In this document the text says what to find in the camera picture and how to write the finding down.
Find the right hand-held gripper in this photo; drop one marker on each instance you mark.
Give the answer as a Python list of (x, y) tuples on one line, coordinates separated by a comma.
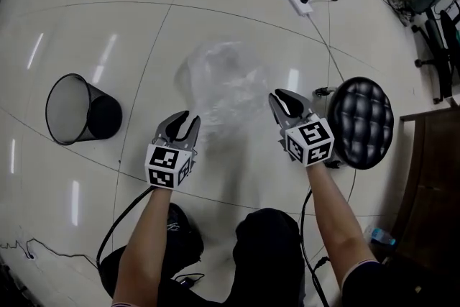
[(311, 142)]

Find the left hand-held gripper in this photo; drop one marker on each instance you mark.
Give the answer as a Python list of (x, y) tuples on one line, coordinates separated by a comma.
[(163, 163)]

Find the clear plastic bin bag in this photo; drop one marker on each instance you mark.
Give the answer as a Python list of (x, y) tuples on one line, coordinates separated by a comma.
[(230, 82)]

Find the black mesh waste bin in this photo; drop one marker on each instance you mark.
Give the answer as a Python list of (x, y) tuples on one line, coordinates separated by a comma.
[(104, 115)]

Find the person's left forearm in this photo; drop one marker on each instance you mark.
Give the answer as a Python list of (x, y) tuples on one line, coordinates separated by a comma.
[(143, 244)]

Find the person's right forearm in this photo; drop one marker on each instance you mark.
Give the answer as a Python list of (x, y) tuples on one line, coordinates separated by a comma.
[(338, 226)]

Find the black tufted round stool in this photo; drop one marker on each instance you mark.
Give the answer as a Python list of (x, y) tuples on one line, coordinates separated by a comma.
[(359, 122)]

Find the person's black left shoe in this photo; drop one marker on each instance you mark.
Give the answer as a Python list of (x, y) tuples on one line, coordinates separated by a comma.
[(183, 237)]

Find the long white power strip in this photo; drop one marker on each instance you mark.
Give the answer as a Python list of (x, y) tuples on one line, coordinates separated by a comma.
[(296, 0)]

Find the person's dark trousers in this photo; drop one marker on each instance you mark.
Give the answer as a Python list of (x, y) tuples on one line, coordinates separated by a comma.
[(269, 255)]

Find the clear plastic water bottle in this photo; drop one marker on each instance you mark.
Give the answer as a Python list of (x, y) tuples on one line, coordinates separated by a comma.
[(379, 235)]

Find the black armrest swivel chair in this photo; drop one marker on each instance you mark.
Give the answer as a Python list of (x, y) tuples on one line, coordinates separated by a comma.
[(440, 54)]

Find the dark wooden desk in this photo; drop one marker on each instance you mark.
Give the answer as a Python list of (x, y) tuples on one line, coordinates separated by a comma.
[(431, 190)]

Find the person's dark shirt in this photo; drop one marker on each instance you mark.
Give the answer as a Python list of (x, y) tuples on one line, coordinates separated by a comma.
[(363, 285)]

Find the small white power strip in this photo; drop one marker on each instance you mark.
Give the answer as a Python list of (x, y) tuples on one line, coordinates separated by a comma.
[(29, 256)]

